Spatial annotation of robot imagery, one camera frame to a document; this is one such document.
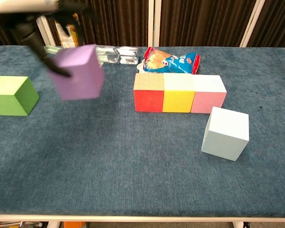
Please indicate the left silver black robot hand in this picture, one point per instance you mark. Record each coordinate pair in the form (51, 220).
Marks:
(43, 54)

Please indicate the purple foam cube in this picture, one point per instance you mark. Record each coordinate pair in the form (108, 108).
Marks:
(83, 78)

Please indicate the red foam cube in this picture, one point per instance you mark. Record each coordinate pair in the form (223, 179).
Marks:
(148, 101)

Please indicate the yellow foam cube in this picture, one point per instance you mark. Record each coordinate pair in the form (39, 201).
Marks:
(178, 101)

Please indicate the pink foam cube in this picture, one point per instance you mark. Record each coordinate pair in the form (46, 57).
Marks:
(207, 102)

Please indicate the light blue foam cube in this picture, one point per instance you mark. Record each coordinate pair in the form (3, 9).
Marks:
(225, 135)

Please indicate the green foam cube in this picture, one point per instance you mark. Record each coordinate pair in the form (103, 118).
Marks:
(12, 95)

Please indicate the mint green plastic scoop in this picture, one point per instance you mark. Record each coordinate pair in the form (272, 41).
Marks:
(54, 48)

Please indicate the yellow capped tea bottle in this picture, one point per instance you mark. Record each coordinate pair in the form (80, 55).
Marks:
(73, 40)

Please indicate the dark brown pleated curtain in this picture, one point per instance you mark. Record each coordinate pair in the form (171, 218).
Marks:
(280, 14)
(4, 38)
(199, 23)
(123, 23)

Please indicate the clear plastic water bottle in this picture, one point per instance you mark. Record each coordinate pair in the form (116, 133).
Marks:
(123, 55)

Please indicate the white scalloped plate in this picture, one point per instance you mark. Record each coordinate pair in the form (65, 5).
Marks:
(140, 67)

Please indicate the blue red snack bag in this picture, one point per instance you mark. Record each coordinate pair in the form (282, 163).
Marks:
(173, 63)

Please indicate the blue table cloth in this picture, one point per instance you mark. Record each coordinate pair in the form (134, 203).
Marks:
(133, 166)

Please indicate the white table leg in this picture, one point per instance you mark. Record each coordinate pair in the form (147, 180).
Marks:
(54, 225)
(237, 225)

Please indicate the orange yellow flat bar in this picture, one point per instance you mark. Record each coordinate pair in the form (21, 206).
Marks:
(73, 225)

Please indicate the silver partition post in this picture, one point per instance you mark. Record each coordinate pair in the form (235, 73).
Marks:
(48, 38)
(154, 23)
(255, 16)

